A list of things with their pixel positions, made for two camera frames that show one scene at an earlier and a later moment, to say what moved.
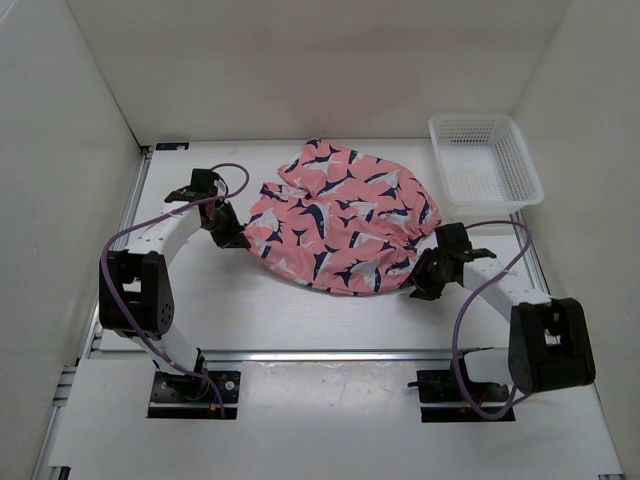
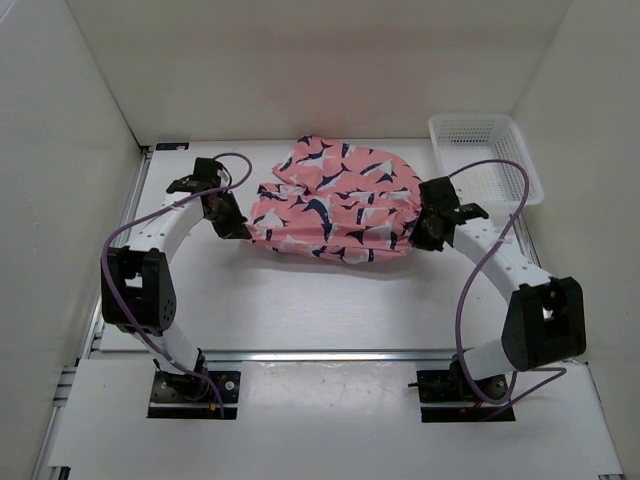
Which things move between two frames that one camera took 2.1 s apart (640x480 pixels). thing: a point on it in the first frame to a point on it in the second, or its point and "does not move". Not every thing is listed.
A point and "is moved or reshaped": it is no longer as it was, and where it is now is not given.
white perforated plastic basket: [484, 165] does not move
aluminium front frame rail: [280, 358] does not move
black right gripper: [425, 289] to [418, 240]
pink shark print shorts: [340, 221] is moved or reshaped
